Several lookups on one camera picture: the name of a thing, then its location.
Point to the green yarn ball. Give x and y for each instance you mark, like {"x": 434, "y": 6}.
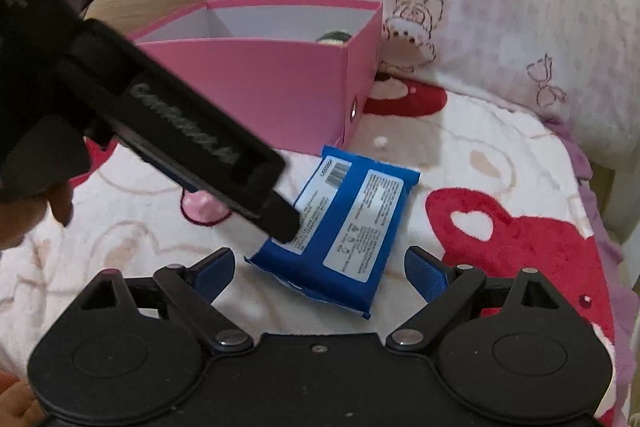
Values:
{"x": 334, "y": 39}

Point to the bear printed blanket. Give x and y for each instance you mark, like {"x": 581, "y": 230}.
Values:
{"x": 500, "y": 147}

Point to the pink cardboard box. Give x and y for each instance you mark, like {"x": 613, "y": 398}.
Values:
{"x": 280, "y": 97}

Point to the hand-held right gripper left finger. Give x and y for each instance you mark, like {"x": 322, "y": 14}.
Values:
{"x": 215, "y": 272}

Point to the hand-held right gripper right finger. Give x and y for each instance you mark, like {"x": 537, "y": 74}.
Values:
{"x": 425, "y": 272}

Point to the person's left hand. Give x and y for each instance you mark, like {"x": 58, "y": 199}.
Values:
{"x": 60, "y": 207}

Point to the blue snack packet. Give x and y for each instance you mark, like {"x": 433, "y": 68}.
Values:
{"x": 320, "y": 257}

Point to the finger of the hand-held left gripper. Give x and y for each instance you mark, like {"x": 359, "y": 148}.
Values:
{"x": 200, "y": 132}

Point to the white floral pillow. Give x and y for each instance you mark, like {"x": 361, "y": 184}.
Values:
{"x": 500, "y": 7}

